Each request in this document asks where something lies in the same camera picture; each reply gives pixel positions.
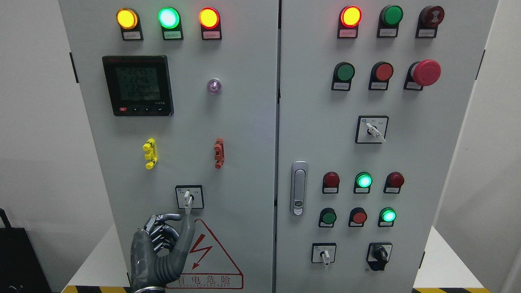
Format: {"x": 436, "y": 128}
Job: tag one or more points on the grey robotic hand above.
{"x": 159, "y": 251}

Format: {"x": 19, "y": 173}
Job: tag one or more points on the white rotary switch door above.
{"x": 189, "y": 197}

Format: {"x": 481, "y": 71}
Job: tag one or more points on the yellow indicator light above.
{"x": 129, "y": 23}

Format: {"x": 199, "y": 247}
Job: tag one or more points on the red triangular warning sticker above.
{"x": 208, "y": 265}

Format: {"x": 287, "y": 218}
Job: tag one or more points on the yellow terminal clip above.
{"x": 150, "y": 155}

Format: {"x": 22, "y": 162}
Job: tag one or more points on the red terminal clip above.
{"x": 219, "y": 156}

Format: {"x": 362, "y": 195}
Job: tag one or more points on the black bag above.
{"x": 20, "y": 270}

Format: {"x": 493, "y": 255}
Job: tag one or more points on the grey left cabinet door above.
{"x": 239, "y": 197}

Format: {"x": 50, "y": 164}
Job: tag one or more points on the grey cabinet door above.
{"x": 319, "y": 126}
{"x": 239, "y": 197}

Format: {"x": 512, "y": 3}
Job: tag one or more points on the black digital power meter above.
{"x": 139, "y": 85}

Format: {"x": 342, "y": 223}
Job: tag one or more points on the green push button lower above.
{"x": 327, "y": 218}

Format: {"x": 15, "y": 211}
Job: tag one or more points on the green push button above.
{"x": 342, "y": 76}
{"x": 327, "y": 218}

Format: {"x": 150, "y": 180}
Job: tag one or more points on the clear small light bulb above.
{"x": 214, "y": 86}

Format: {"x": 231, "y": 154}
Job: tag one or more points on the dark red indicator left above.
{"x": 330, "y": 183}

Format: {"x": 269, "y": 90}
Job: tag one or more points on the dark red indicator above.
{"x": 330, "y": 183}
{"x": 393, "y": 183}

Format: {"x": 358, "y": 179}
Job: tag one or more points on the red push button lower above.
{"x": 357, "y": 218}

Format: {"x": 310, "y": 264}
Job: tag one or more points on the red push button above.
{"x": 357, "y": 218}
{"x": 380, "y": 75}

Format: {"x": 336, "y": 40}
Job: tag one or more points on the green lit indicator middle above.
{"x": 362, "y": 183}

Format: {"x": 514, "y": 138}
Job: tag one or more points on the black rotary selector knob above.
{"x": 378, "y": 255}

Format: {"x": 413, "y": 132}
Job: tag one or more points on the green lit button lower right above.
{"x": 387, "y": 217}

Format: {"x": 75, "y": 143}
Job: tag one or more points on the green indicator light top left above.
{"x": 171, "y": 24}

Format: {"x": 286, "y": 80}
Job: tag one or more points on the red-rimmed lit indicator light left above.
{"x": 209, "y": 19}

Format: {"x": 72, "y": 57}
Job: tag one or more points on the dark red indicator right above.
{"x": 393, "y": 183}

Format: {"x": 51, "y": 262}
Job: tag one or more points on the green push button upper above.
{"x": 342, "y": 76}

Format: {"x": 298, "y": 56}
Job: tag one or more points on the grey right cabinet door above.
{"x": 319, "y": 126}

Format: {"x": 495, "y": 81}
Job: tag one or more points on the red push button upper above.
{"x": 380, "y": 75}

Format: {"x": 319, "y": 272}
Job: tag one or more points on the white cabinet base platform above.
{"x": 442, "y": 271}

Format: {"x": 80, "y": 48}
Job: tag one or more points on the red lit indicator light right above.
{"x": 348, "y": 22}

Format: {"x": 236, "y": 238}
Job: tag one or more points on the red emergency stop button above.
{"x": 422, "y": 73}

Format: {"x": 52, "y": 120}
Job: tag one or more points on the green unlit indicator top right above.
{"x": 389, "y": 20}

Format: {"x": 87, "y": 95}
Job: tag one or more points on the dark red buzzer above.
{"x": 428, "y": 21}

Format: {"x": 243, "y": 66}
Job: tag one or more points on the silver door latch handle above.
{"x": 298, "y": 187}

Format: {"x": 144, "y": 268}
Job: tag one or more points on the white rotary switch lower right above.
{"x": 323, "y": 253}

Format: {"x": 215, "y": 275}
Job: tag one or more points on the white rotary switch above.
{"x": 323, "y": 253}
{"x": 371, "y": 129}

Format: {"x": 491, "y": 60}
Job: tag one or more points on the white rotary switch upper right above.
{"x": 371, "y": 129}

